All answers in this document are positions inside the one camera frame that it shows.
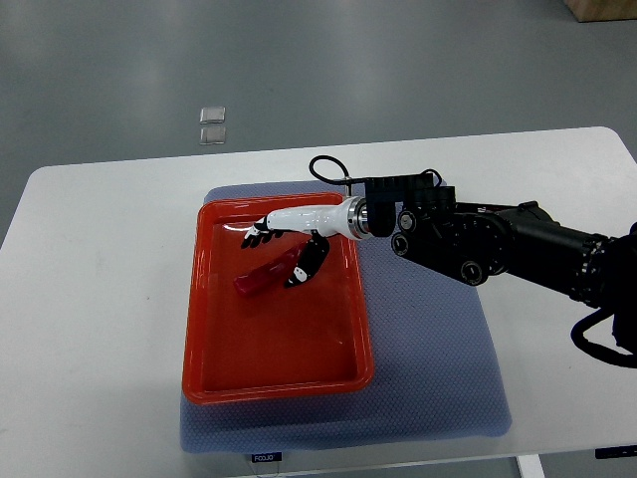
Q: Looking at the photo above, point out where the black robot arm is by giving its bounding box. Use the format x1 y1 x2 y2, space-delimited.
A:
241 169 636 368

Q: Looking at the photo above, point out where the red pepper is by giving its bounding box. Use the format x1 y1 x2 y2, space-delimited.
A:
233 243 305 298

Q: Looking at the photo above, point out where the cardboard box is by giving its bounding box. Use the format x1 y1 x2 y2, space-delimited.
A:
563 0 637 23

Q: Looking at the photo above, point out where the lower metal floor plate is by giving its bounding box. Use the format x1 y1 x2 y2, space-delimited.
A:
199 125 227 145

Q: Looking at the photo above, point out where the black table label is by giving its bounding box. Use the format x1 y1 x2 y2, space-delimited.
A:
251 452 283 463

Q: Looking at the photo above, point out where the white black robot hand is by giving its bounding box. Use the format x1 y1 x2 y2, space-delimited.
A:
241 196 371 288

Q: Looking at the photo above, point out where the red plastic tray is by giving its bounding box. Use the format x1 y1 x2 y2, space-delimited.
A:
182 192 374 405

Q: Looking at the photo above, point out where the white table leg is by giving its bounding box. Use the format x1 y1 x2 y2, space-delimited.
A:
516 454 545 478

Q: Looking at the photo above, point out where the metal floor plate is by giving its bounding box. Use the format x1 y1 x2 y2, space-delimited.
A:
199 106 226 124
199 125 227 145

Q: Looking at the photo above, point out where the upper metal floor plate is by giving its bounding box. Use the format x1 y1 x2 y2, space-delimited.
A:
199 106 226 124

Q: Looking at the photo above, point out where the blue-grey mesh mat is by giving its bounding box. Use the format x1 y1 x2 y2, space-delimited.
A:
180 181 511 454

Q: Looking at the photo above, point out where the black table control panel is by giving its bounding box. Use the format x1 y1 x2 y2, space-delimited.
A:
594 445 637 459

